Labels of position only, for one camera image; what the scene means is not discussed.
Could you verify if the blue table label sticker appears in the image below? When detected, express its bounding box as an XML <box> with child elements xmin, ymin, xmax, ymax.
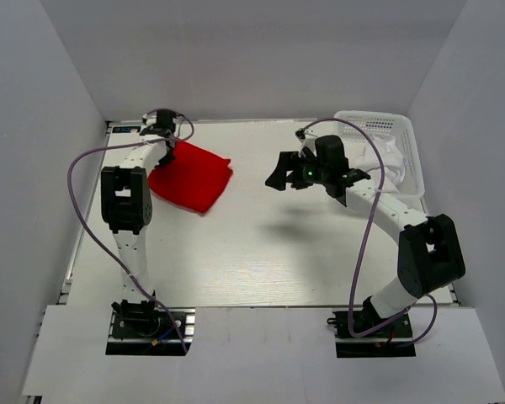
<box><xmin>111</xmin><ymin>125</ymin><xmax>141</xmax><ymax>134</ymax></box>

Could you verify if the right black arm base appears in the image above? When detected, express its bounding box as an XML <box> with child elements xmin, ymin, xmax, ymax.
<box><xmin>326</xmin><ymin>311</ymin><xmax>416</xmax><ymax>359</ymax></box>

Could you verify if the red t shirt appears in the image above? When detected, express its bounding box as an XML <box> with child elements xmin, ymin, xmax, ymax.
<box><xmin>148</xmin><ymin>142</ymin><xmax>233</xmax><ymax>215</ymax></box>

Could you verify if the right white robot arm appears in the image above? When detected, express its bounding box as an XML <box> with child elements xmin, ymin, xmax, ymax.
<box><xmin>265</xmin><ymin>136</ymin><xmax>465</xmax><ymax>336</ymax></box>

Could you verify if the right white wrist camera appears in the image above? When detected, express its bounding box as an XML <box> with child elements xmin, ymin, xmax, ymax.
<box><xmin>295</xmin><ymin>128</ymin><xmax>317</xmax><ymax>157</ymax></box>

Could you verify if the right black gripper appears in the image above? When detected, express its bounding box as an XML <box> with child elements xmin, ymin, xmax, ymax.
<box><xmin>266</xmin><ymin>150</ymin><xmax>329</xmax><ymax>191</ymax></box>

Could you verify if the white plastic basket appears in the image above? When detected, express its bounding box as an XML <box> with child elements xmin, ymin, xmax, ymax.
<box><xmin>334</xmin><ymin>110</ymin><xmax>424</xmax><ymax>200</ymax></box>

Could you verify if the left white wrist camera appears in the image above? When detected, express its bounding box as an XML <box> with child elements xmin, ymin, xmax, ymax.
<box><xmin>142</xmin><ymin>111</ymin><xmax>157</xmax><ymax>127</ymax></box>

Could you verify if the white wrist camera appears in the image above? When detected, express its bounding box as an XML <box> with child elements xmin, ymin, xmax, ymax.
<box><xmin>295</xmin><ymin>128</ymin><xmax>317</xmax><ymax>157</ymax></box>
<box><xmin>142</xmin><ymin>111</ymin><xmax>157</xmax><ymax>127</ymax></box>

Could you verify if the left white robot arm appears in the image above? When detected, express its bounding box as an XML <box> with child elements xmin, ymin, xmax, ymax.
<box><xmin>100</xmin><ymin>109</ymin><xmax>178</xmax><ymax>303</ymax></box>

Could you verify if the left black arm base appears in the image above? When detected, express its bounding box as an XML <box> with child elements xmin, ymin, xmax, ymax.
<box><xmin>105</xmin><ymin>300</ymin><xmax>195</xmax><ymax>357</ymax></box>

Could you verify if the white t shirt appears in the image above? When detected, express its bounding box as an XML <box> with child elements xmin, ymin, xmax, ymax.
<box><xmin>354</xmin><ymin>135</ymin><xmax>406</xmax><ymax>194</ymax></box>

